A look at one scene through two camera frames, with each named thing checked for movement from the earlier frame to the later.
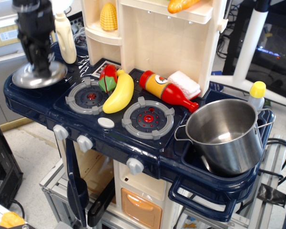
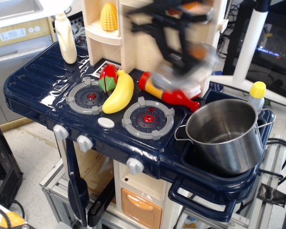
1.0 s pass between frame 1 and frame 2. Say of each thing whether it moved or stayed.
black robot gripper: moved
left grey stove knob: stayed
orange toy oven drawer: stayed
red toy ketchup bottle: stayed
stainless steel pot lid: moved
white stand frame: stayed
